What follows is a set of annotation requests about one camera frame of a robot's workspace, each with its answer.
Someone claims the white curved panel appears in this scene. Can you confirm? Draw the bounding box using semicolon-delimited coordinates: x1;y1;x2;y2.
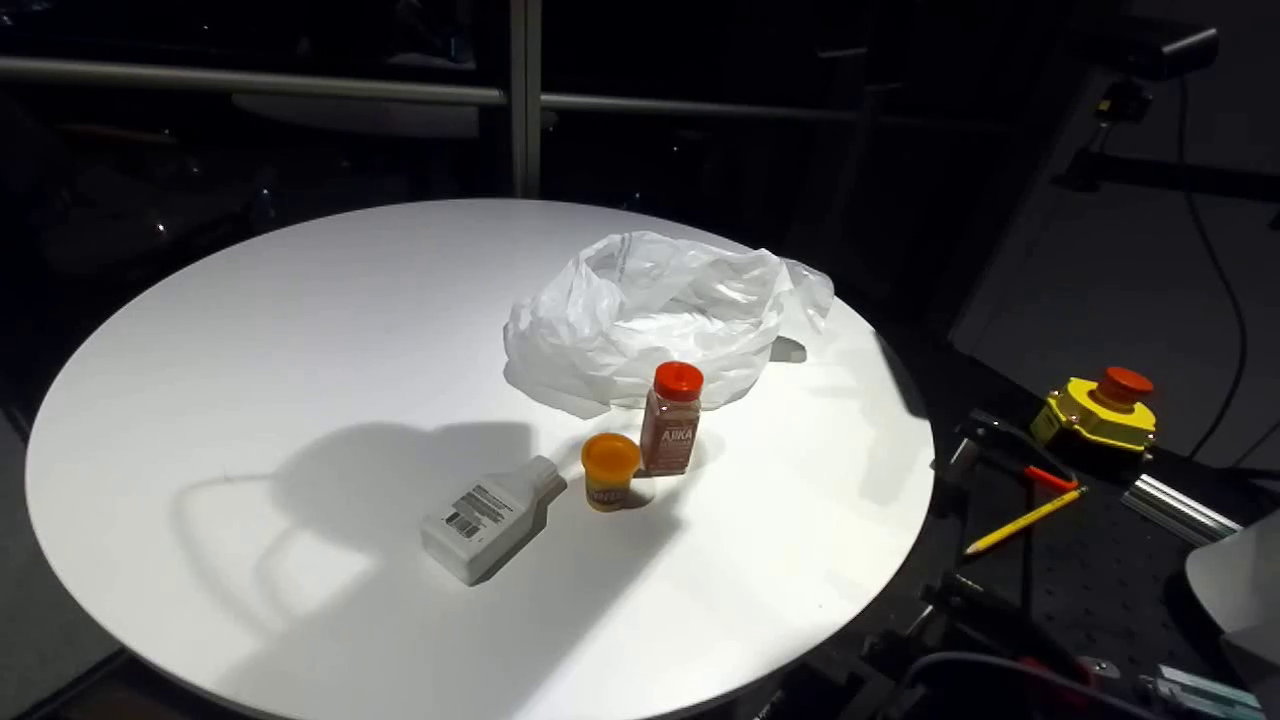
1181;506;1280;672

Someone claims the grey vertical window post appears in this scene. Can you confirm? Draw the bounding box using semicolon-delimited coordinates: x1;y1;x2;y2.
505;0;548;201

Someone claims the spice bottle with red cap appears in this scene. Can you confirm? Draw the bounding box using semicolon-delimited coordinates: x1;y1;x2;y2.
635;355;708;479

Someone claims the black camera on stand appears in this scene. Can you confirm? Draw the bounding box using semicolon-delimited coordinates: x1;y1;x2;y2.
1065;7;1223;89

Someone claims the orange pill bottle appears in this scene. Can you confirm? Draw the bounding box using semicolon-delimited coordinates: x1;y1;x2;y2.
580;429;650;514

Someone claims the red handled tool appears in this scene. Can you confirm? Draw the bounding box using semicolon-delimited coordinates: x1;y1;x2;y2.
1022;460;1082;501

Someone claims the thin black cable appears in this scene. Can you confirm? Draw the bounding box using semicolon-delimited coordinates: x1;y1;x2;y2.
1173;72;1252;463

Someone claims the silver aluminium profile bar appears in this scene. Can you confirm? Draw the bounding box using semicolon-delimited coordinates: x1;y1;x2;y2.
1119;472;1243;546

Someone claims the teal handled tool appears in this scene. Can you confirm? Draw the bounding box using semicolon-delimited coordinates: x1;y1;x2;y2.
1151;658;1266;720

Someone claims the translucent white plastic bag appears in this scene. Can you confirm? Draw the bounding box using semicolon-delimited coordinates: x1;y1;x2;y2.
502;227;842;420

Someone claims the grey horizontal window rail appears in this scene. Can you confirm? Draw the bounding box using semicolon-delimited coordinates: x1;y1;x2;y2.
0;50;804;125

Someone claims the yellow emergency stop button box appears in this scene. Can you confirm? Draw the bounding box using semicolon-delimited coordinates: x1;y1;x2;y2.
1028;363;1160;455

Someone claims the white rectangular box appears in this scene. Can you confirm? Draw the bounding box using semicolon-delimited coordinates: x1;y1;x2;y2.
415;451;573;586

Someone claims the yellow pencil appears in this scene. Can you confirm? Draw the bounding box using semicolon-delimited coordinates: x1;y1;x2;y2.
959;483;1092;558

